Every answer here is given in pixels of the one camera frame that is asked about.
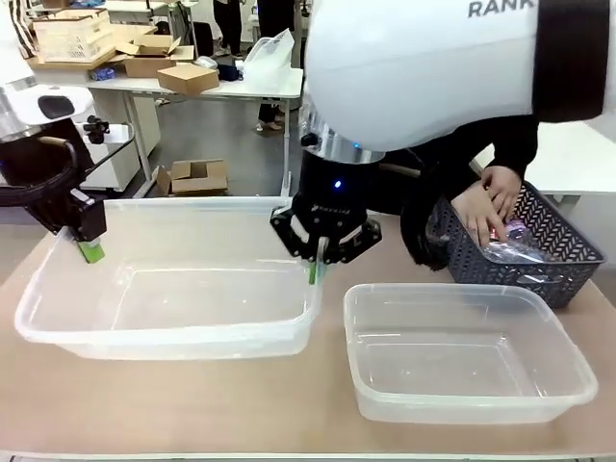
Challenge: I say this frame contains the white desk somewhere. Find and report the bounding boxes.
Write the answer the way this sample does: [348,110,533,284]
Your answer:
[26,62,305,198]

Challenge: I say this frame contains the flat cardboard sheet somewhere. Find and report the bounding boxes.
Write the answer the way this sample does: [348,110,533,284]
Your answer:
[26,47,131,72]

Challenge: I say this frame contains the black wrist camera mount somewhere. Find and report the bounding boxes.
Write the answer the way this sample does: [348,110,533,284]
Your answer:
[82,115,112,145]

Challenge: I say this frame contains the white side table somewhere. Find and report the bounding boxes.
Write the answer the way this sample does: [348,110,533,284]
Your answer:
[470,119,616,199]

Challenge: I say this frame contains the white cabinet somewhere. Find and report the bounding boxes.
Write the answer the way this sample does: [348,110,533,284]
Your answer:
[79,86,163,194]

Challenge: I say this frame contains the person's right hand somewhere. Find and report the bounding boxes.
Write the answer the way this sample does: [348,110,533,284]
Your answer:
[450,184,507,244]

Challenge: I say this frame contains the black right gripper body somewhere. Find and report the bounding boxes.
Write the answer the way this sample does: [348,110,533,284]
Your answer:
[290,146,384,233]

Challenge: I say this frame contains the person's right forearm black sleeve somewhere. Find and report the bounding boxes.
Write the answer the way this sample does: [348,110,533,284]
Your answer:
[400,143,482,270]

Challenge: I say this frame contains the person's left forearm black sleeve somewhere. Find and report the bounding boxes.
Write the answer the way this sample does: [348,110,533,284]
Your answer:
[474,114,541,182]

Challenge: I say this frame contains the person's left hand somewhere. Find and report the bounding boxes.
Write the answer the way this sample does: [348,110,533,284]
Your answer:
[479,164,525,223]

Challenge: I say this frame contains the dark grey woven plastic basket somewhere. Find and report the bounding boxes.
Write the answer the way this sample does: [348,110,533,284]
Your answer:
[430,179,608,310]

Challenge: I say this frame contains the plastic-wrapped items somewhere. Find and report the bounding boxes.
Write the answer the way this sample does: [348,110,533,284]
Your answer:
[482,223,603,267]

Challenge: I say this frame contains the black cable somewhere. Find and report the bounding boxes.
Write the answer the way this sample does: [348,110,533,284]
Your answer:
[76,123,141,182]

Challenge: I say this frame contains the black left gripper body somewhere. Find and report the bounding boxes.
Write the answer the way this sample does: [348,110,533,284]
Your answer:
[0,137,95,236]

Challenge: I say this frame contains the large clear plastic bin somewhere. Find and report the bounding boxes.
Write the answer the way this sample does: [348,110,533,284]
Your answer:
[13,195,324,362]

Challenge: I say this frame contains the small clear plastic bin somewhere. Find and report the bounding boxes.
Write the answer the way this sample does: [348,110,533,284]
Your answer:
[343,282,600,425]

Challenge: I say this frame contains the small open cardboard box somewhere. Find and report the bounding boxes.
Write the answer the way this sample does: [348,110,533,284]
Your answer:
[154,158,230,197]

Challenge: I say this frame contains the standing person in black trousers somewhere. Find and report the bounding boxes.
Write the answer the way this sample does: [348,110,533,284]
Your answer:
[254,0,295,133]
[211,0,244,60]

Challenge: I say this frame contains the closed cardboard box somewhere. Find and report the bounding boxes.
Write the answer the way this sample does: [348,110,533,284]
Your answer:
[156,62,221,96]

